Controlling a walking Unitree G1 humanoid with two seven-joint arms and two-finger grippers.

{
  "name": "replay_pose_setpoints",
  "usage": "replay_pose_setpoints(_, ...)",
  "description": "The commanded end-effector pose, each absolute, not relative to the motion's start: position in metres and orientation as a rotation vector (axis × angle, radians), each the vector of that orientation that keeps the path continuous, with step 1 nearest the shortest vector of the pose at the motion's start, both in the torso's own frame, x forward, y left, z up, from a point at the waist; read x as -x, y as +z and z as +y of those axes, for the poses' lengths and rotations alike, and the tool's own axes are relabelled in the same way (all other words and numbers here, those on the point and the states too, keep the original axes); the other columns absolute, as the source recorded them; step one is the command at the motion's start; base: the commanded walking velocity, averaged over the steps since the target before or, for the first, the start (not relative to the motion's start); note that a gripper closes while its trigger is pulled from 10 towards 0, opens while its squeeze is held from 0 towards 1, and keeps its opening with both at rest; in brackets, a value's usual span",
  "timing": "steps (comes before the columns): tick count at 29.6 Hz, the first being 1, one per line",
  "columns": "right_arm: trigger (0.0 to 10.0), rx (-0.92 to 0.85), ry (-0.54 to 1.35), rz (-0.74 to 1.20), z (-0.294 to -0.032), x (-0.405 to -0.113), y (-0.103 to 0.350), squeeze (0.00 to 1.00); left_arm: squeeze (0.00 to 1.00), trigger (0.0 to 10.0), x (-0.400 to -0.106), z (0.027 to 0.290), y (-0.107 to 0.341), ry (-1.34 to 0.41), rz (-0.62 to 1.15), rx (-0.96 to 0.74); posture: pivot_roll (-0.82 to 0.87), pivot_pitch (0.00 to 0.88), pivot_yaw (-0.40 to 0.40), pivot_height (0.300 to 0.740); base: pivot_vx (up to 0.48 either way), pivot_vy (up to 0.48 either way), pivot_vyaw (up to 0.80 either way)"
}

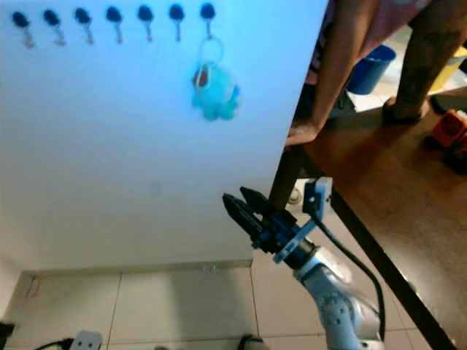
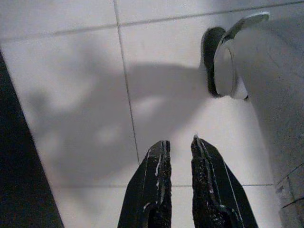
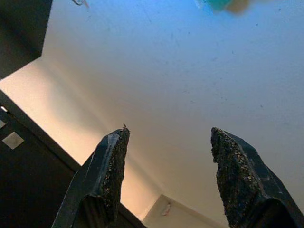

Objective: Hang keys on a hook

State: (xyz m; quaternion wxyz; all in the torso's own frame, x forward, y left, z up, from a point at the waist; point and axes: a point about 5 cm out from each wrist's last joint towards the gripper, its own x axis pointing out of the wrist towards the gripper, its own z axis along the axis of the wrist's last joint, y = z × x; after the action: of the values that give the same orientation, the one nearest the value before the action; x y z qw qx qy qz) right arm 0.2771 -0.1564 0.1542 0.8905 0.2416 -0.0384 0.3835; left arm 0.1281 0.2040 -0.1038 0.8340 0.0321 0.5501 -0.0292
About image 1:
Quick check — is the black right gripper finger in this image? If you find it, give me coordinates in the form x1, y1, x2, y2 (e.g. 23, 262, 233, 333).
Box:
222, 192, 265, 236
238, 187, 282, 219

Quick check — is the white hook board panel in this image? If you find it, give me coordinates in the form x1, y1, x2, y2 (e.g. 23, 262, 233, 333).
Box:
0, 0, 330, 276

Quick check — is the black knob metal hook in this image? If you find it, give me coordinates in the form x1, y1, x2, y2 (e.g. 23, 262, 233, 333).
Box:
74, 7, 96, 46
43, 9, 66, 47
200, 2, 217, 40
106, 6, 124, 44
169, 3, 186, 42
137, 4, 155, 43
12, 11, 36, 49

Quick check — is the dark robot foot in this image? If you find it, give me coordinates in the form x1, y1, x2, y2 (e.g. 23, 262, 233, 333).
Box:
236, 334, 271, 350

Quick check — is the brown wooden table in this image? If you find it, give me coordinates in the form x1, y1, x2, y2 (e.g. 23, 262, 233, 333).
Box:
266, 98, 467, 350

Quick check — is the person's bare leg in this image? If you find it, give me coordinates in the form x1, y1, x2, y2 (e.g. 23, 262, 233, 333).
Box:
285, 0, 374, 147
382, 0, 467, 125

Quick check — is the blue plastic bucket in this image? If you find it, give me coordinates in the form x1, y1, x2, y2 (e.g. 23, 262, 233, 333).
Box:
346, 44, 398, 96

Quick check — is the orange red toy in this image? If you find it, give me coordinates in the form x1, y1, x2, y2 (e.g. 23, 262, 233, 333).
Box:
429, 109, 467, 176

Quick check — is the pink person's garment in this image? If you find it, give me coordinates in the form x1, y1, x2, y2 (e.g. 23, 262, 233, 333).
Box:
312, 0, 433, 65

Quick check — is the yellow plastic container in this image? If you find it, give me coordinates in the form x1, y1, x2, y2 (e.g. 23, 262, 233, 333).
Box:
431, 47, 467, 93

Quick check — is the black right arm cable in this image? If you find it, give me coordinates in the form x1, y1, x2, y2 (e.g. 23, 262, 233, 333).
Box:
315, 214, 387, 340

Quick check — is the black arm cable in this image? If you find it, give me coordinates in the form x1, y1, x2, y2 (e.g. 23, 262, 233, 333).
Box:
32, 338, 74, 350
315, 214, 387, 340

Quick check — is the teal plush keychain with ring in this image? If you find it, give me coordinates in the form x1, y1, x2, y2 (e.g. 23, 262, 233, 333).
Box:
190, 36, 242, 122

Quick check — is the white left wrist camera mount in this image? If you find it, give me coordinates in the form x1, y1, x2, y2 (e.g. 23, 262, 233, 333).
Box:
71, 331, 104, 350

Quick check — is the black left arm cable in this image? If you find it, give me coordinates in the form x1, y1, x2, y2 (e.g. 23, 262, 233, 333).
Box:
32, 338, 74, 350

